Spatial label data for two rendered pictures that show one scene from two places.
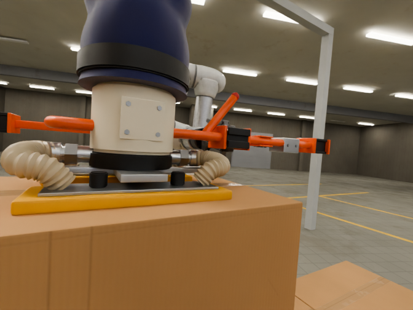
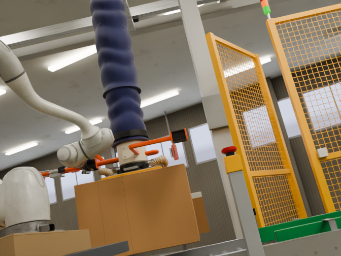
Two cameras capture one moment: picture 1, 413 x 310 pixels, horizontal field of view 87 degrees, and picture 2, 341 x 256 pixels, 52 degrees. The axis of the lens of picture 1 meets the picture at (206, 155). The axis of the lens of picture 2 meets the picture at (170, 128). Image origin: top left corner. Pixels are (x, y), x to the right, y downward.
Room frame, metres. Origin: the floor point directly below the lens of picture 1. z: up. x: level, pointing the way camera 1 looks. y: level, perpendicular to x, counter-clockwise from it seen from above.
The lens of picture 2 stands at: (2.07, 1.43, 0.78)
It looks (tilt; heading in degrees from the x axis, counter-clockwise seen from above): 15 degrees up; 211
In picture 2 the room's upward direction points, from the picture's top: 12 degrees counter-clockwise
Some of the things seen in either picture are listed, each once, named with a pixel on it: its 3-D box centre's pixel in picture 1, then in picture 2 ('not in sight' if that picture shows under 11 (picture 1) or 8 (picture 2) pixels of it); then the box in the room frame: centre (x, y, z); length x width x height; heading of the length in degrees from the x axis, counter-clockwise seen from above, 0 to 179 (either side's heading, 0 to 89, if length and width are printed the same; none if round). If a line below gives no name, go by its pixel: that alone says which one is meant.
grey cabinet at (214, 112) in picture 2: not in sight; (216, 111); (-0.65, 0.27, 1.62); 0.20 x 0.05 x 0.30; 120
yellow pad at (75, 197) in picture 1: (141, 185); not in sight; (0.39, 0.11, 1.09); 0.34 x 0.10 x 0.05; 119
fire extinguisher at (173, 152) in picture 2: not in sight; (173, 151); (-6.38, -3.76, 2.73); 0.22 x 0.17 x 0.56; 100
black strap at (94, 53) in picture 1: (137, 76); (129, 137); (0.48, 0.16, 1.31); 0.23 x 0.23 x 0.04
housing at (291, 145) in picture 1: (284, 145); (57, 173); (0.70, -0.25, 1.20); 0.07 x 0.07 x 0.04; 29
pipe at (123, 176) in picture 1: (133, 159); (134, 167); (0.47, 0.16, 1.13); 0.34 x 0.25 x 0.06; 119
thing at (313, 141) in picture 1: (312, 146); not in sight; (0.76, -0.37, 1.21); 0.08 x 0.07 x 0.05; 119
